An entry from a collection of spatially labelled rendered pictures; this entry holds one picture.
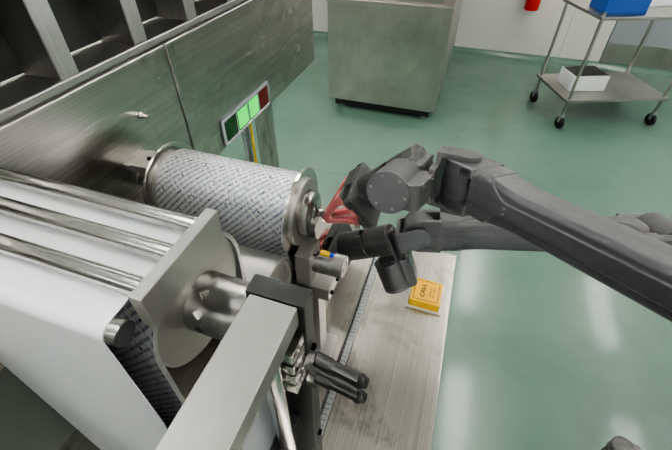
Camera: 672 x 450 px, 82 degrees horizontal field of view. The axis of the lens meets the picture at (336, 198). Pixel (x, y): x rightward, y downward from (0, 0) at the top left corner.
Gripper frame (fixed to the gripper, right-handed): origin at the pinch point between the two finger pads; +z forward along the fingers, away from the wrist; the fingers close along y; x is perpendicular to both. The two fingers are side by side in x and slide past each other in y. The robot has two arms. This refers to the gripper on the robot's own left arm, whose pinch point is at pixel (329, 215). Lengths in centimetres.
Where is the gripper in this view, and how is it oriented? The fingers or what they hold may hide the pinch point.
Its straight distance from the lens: 66.2
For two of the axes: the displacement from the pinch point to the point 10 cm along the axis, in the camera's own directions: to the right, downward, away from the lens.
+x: -6.6, -6.8, -3.2
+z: -7.0, 4.1, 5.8
